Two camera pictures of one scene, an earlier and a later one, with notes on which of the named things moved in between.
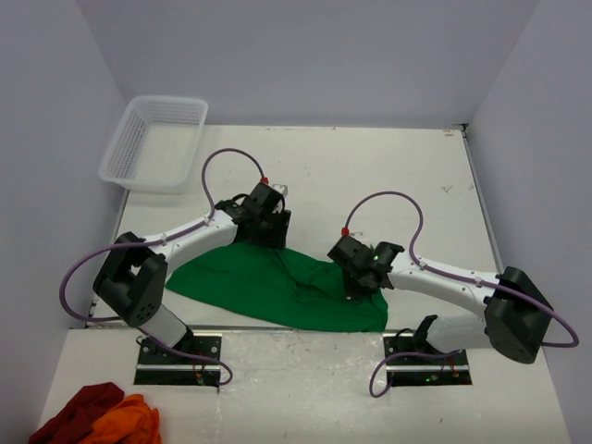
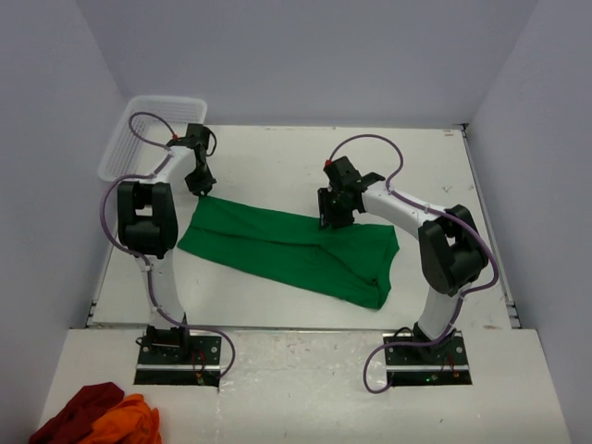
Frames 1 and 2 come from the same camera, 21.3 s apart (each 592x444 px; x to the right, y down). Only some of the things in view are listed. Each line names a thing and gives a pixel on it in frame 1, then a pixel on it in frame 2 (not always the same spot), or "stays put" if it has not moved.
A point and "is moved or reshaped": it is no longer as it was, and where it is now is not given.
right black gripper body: [354, 287] to [333, 208]
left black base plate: [195, 361] stays put
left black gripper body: [272, 228] to [200, 179]
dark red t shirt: [76, 421] stays put
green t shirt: [277, 287] is moved or reshaped
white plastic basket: [154, 144] stays put
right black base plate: [411, 361] stays put
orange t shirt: [129, 422] stays put
